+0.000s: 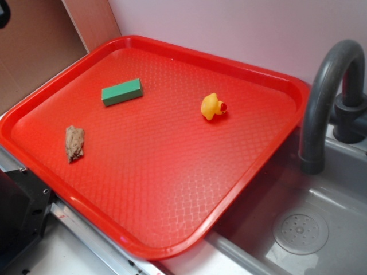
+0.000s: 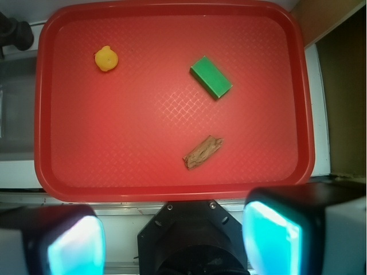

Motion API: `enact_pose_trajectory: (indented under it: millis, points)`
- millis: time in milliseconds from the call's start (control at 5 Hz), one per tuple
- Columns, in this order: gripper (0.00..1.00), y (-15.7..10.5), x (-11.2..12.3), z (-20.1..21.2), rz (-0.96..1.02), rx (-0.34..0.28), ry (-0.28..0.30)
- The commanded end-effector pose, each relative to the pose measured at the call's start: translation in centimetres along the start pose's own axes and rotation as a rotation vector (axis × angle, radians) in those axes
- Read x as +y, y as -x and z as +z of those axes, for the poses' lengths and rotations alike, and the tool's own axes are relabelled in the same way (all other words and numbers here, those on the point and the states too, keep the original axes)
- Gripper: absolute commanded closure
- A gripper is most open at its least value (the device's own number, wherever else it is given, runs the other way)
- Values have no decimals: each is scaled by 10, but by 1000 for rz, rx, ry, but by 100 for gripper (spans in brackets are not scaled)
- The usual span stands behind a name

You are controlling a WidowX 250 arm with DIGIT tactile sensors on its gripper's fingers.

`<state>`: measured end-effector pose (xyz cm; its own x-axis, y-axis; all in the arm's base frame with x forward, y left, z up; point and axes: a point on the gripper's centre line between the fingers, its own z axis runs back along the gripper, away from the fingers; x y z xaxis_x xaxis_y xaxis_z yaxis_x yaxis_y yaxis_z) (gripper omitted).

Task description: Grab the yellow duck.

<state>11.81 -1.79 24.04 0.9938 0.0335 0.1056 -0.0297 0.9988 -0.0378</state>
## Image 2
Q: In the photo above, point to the brown wood piece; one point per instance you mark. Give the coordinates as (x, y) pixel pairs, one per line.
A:
(202, 152)

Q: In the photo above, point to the green rectangular block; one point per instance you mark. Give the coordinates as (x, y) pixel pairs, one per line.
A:
(210, 78)

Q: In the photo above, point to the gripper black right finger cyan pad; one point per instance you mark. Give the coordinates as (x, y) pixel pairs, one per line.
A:
(312, 228)

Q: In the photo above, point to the yellow rubber duck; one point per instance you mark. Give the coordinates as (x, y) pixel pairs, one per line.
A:
(106, 59)

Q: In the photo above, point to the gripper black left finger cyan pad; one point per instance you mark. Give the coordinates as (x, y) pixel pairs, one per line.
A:
(64, 239)

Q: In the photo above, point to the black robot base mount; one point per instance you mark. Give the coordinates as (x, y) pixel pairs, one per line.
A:
(196, 237)

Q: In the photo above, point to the red plastic tray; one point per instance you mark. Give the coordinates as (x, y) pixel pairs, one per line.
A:
(121, 135)

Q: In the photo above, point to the black knob clamp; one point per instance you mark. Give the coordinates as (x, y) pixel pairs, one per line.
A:
(16, 33)

